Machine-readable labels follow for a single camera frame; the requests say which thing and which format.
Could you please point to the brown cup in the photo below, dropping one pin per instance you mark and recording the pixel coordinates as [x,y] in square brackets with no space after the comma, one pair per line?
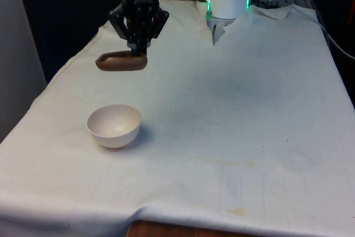
[119,63]

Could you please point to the white bowl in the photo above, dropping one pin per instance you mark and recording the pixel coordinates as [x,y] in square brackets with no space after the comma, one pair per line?
[111,134]

